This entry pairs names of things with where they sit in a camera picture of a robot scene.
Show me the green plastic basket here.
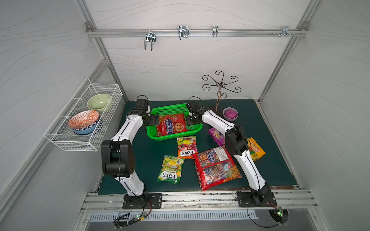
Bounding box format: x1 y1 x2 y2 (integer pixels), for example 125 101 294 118
146 104 203 141

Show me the red cookie bag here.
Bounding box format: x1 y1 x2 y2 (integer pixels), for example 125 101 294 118
156 114 188 137

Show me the orange Fox's candy bag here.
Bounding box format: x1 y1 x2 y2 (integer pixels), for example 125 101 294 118
177 136 198 159

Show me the green Fox's candy bag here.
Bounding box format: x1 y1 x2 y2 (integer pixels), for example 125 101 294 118
157 155 184 184

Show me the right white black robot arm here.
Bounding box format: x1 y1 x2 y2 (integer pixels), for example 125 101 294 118
186 101 277 207

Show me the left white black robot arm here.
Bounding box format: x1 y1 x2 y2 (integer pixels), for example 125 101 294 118
101 98 159 205

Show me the purple small bowl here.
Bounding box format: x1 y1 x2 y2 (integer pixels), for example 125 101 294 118
223 107 239 122

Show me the purple snack bag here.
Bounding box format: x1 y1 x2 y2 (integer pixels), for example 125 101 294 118
208 128 225 146

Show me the black metal mug tree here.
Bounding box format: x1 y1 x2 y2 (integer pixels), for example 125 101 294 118
201 70 242 115

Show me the light green bowl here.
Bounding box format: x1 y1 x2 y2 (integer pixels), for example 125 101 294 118
87 93 111 115

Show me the dark green table mat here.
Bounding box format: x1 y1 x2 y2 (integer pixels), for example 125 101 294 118
98 99 297 195

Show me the blue bowl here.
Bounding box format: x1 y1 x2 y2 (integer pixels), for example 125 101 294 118
71 120 99 135

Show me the large red candy bag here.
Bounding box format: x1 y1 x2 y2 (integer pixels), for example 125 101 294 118
193 146 242 191

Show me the orange patterned bowl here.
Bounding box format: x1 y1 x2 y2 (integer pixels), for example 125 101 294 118
67 110 100 129

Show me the metal double hook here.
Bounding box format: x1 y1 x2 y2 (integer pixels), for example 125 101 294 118
144 32 157 51

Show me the yellow orange snack bag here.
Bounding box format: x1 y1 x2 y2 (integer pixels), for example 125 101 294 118
247 138 266 161

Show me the metal loop hook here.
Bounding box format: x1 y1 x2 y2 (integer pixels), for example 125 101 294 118
177 26 190 40

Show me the small metal hook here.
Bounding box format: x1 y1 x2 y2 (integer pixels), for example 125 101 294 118
213 26 218 38

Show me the white perforated vent strip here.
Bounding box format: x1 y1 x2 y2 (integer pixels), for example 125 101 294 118
89 210 259 223

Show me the metal corner hook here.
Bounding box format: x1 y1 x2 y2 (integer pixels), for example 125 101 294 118
271 26 295 38

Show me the white wire wall basket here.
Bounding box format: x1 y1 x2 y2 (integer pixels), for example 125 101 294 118
44 79 122 152

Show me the aluminium wall rail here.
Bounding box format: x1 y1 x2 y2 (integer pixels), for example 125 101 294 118
87 28 309 38

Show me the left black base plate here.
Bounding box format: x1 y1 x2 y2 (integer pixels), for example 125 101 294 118
122 193 162 210

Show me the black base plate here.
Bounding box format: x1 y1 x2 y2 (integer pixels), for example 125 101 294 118
234 191 278 208
122 193 162 210

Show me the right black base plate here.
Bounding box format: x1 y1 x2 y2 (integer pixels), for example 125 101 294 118
234 191 278 208

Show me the left cable bundle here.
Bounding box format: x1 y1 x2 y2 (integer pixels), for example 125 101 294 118
112 199 153 229

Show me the aluminium front frame rail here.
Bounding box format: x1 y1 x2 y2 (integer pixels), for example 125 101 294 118
81 189 319 212

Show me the right black cable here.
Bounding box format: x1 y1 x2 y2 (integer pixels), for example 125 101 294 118
246 202 290 229

